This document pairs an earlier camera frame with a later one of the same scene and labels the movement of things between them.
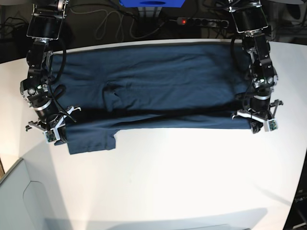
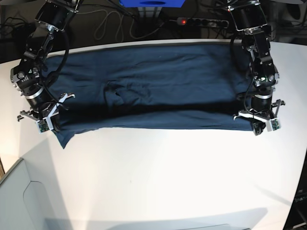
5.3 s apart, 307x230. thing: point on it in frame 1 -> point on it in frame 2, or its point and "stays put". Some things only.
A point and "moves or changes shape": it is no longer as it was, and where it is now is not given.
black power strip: (187, 20) stays put
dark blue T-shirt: (100, 88) moves or changes shape
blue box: (152, 3) stays put
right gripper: (261, 117) stays put
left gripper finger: (62, 132) -> (55, 122)
